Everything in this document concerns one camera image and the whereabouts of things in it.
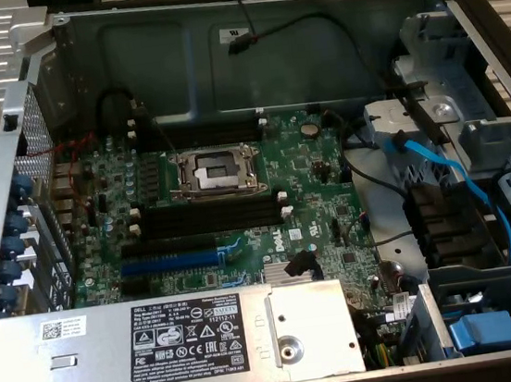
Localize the blue plastic drive handle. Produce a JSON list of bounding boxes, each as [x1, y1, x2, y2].
[[445, 308, 511, 359]]

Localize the black plastic shroud block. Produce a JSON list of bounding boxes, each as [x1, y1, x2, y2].
[[398, 174, 496, 274]]

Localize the white label tag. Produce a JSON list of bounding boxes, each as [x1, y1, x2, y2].
[[386, 291, 417, 321]]

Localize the short black expansion slot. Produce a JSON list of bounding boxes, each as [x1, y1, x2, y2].
[[118, 276, 154, 298]]

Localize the silver metal drive bracket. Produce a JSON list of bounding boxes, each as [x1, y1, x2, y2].
[[362, 91, 465, 154]]

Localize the blue flat wire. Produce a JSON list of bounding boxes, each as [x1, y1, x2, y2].
[[381, 120, 511, 277]]

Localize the black angled wire plug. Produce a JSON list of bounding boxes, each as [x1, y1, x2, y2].
[[280, 247, 319, 285]]

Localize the grey metal PC case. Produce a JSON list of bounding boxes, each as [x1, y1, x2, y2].
[[0, 0, 511, 382]]

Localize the silver power supply unit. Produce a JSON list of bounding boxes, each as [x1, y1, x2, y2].
[[0, 273, 369, 382]]

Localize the black plastic bar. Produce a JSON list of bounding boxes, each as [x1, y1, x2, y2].
[[379, 63, 450, 152]]

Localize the long black expansion slot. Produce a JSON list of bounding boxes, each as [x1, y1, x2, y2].
[[118, 232, 220, 262]]

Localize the silver finned heatsink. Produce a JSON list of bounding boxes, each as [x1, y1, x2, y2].
[[262, 257, 317, 288]]

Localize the black wire with plug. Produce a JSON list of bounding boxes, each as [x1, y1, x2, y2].
[[219, 0, 393, 107]]

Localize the round coin battery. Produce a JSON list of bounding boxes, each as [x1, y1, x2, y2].
[[298, 120, 320, 140]]

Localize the yellow green wire bundle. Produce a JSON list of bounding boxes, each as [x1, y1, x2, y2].
[[362, 339, 397, 372]]

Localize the grey metal disk bay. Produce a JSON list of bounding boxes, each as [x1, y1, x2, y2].
[[385, 0, 511, 191]]

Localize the silver CPU socket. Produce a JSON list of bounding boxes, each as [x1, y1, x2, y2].
[[164, 141, 272, 207]]

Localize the red black twisted wire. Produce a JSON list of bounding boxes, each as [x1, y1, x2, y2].
[[23, 129, 106, 217]]

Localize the blue card clip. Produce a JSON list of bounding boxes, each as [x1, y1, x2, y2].
[[0, 232, 28, 260], [0, 257, 24, 285], [6, 173, 37, 206], [4, 207, 32, 236], [0, 281, 19, 310]]

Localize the green Dell motherboard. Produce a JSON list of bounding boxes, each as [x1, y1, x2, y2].
[[46, 101, 391, 364]]

